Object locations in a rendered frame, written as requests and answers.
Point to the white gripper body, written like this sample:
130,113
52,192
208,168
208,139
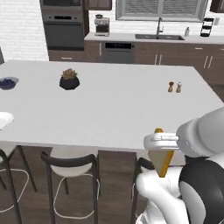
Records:
160,141

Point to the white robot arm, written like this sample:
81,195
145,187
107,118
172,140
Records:
204,186

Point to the brown pepper shaker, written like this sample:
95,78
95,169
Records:
170,87

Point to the brown lower cupboard run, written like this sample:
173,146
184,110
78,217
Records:
180,57

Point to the black-framed stool with white seat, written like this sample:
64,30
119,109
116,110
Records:
71,164
8,163

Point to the grey dishwasher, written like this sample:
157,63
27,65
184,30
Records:
119,53

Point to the grey sink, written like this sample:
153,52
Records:
159,37

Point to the black pot with succulent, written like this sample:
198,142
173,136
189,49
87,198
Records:
69,82

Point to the white soap dispenser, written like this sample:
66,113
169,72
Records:
187,32

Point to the dark metal tap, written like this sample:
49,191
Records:
159,27

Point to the silver coffee machine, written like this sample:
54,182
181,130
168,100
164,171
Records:
102,25

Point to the window with blinds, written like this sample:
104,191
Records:
162,8

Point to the brown upper cupboard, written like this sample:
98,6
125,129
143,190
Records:
218,5
97,4

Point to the blue bowl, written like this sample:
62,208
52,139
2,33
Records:
7,83

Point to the grey wall oven stack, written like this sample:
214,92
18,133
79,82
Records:
62,29

